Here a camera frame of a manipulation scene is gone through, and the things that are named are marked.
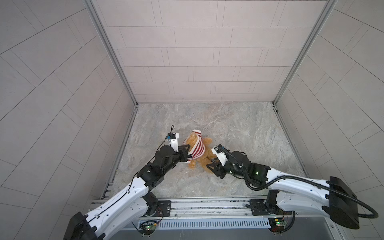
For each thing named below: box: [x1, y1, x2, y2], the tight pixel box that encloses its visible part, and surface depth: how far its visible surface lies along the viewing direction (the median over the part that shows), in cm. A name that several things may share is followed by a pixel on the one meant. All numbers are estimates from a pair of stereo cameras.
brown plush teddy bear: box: [186, 133, 216, 173], surface depth 79 cm
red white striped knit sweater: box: [186, 129, 206, 164], surface depth 76 cm
